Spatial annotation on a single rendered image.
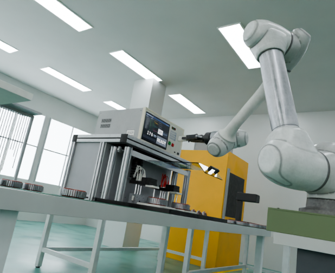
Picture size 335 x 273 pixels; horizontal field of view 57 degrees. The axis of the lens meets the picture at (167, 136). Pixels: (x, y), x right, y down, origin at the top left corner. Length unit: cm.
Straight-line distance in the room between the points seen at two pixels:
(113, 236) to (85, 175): 418
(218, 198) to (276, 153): 430
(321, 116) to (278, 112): 596
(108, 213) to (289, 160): 62
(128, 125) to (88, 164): 32
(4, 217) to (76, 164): 103
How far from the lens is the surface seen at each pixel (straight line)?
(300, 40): 156
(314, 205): 127
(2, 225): 89
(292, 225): 119
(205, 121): 805
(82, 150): 186
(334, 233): 118
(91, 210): 100
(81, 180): 180
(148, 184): 169
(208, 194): 544
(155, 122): 185
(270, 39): 142
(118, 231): 585
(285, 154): 109
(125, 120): 186
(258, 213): 704
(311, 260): 124
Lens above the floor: 75
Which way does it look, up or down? 14 degrees up
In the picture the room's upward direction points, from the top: 9 degrees clockwise
